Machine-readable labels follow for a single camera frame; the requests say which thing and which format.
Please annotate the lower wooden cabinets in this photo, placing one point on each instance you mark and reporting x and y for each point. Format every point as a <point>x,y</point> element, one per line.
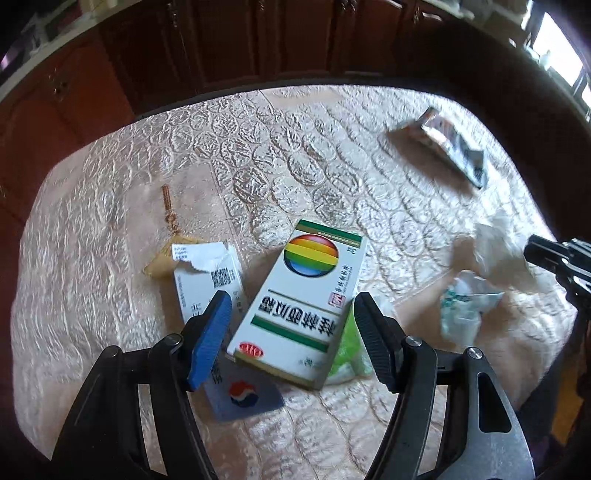
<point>231,41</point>

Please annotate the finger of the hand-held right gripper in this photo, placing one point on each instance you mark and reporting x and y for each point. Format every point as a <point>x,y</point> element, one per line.
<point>549,256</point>

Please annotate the stone countertop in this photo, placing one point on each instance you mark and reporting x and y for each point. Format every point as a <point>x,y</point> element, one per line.
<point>41,41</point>

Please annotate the clear plastic bag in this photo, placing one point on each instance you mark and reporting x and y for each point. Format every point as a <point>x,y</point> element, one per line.
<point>352,353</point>

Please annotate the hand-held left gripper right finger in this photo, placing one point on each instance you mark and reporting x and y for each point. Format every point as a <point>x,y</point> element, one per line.
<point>374,337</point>

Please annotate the window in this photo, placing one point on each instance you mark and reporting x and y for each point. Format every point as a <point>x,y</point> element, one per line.
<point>558,50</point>

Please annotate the beige paper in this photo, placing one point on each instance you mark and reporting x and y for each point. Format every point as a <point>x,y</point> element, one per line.
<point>494,258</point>

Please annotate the green white medicine box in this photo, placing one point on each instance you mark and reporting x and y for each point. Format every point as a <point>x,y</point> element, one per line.
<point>295,314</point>

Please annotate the white torn packet with logo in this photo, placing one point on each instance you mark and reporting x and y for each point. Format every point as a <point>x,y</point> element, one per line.
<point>207,277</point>

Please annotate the silver foil packet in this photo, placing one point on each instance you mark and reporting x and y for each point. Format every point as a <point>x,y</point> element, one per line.
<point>443,143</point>

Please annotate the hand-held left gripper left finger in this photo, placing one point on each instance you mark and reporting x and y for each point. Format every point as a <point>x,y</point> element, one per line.
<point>212,337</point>

